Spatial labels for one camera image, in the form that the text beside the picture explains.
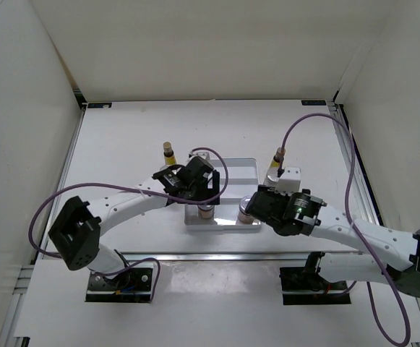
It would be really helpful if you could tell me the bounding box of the white lid jar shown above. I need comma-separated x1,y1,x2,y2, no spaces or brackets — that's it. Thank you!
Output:
237,195,259,225
197,205,215,220

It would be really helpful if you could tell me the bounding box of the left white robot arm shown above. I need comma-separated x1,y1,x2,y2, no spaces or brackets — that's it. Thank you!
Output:
48,156,220,289

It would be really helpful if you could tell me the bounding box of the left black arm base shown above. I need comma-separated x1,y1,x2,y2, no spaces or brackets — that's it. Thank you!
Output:
85,258,161,304

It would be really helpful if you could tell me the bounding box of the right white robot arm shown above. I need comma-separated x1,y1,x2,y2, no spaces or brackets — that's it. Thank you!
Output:
245,185,420,298

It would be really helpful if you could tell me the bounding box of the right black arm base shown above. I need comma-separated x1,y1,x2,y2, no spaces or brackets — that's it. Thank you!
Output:
279,252,354,306

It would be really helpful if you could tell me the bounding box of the white divided organizer tray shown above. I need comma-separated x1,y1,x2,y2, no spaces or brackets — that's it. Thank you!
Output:
184,158,261,234

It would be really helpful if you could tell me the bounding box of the right yellow label sauce bottle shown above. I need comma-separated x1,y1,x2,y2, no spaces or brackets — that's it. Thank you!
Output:
270,147,285,169

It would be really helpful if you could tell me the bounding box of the yellow label sauce bottle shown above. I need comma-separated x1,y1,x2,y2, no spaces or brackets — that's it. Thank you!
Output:
163,142,176,166
270,147,285,169

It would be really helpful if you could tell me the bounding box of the left yellow label sauce bottle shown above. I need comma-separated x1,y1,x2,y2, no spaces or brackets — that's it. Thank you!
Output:
163,142,176,166

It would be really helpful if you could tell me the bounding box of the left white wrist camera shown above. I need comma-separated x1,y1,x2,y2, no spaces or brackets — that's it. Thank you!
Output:
189,151,210,161

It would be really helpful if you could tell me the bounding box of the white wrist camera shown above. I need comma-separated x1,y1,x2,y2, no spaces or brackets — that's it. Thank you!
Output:
189,151,210,161
275,167,301,194

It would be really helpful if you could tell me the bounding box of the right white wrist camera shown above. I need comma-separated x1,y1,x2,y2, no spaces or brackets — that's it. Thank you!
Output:
275,167,301,194

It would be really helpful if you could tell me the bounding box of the aluminium front rail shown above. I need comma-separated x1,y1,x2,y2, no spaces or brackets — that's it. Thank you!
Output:
39,250,312,262

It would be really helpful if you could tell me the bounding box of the aluminium rail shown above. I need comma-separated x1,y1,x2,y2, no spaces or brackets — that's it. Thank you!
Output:
39,250,312,262
327,101,385,226
27,103,87,263

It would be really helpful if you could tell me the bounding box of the aluminium right rail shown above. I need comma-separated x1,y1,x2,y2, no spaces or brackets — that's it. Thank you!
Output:
327,101,385,226

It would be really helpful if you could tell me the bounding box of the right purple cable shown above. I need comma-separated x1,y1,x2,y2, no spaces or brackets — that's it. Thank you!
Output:
276,113,411,344

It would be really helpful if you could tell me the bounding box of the aluminium left rail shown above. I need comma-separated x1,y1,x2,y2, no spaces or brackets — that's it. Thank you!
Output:
27,103,87,263

